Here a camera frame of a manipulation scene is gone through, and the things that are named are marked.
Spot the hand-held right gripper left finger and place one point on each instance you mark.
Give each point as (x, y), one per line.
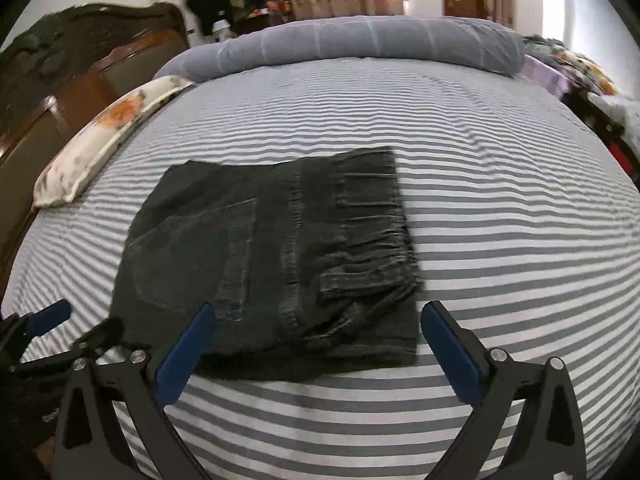
(190, 350)

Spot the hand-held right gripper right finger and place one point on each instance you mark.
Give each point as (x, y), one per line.
(450, 350)

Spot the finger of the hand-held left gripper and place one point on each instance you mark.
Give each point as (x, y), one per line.
(97, 336)
(47, 319)

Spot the dark grey denim pants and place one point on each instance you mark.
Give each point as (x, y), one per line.
(275, 240)

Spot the grey white striped bed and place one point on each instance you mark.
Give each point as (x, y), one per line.
(500, 260)

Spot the carved wooden headboard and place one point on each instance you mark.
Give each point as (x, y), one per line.
(50, 125)

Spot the floral pillow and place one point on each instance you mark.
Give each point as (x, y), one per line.
(110, 115)

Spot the purple cloth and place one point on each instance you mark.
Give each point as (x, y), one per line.
(545, 77)

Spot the white floral cloth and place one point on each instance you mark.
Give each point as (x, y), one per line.
(622, 117)

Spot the pile of mixed clothes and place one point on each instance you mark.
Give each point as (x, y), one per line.
(575, 62)

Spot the grey bolster pillow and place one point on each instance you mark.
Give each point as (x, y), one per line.
(375, 42)

